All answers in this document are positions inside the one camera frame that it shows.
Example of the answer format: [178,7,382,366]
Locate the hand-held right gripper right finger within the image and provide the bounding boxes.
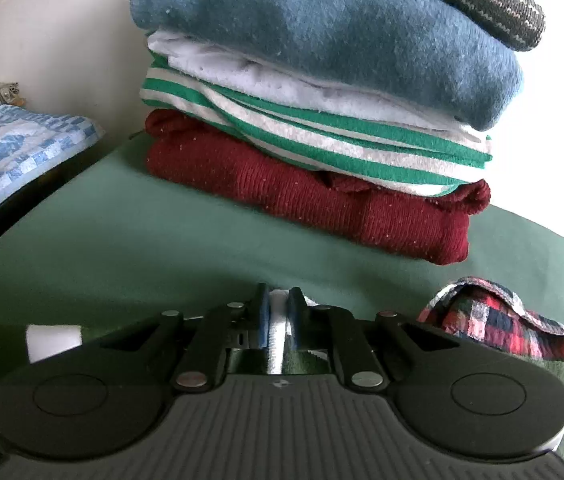
[287,287,463,392]

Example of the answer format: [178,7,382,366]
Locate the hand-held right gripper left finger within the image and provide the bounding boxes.
[96,282,270,393]

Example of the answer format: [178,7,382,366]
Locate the green white striped plaid-lined jacket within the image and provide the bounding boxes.
[26,276,564,463]

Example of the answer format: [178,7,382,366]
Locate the folded red knit sweater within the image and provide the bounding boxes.
[144,109,492,266]

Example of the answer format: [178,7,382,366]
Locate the green table cover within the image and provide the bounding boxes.
[0,132,564,480]

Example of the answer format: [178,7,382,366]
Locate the folded green white striped shirt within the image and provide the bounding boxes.
[140,52,494,197]

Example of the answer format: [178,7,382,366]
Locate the folded white garment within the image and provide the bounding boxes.
[147,30,488,147]

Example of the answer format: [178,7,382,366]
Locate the folded blue sweater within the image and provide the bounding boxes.
[130,0,525,132]

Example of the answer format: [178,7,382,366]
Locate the blue white patterned cloth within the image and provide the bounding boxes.
[0,104,106,234]

